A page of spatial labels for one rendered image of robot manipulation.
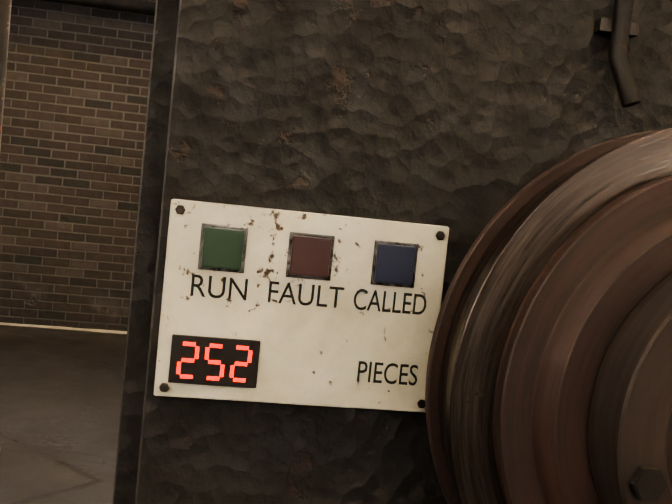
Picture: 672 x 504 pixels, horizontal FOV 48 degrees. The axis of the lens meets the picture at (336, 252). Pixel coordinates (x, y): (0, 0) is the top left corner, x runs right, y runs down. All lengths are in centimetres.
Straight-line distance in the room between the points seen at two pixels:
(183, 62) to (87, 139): 605
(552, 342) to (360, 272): 20
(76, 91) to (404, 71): 615
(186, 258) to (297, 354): 14
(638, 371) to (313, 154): 35
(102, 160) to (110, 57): 86
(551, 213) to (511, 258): 5
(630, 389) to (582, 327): 6
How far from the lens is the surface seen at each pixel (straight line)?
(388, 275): 71
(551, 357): 61
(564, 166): 70
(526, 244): 61
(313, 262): 70
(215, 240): 69
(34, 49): 694
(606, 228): 62
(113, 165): 673
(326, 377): 72
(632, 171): 65
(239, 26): 74
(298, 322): 71
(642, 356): 57
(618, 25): 81
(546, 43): 80
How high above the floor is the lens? 125
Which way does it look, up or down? 3 degrees down
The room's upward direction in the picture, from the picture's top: 6 degrees clockwise
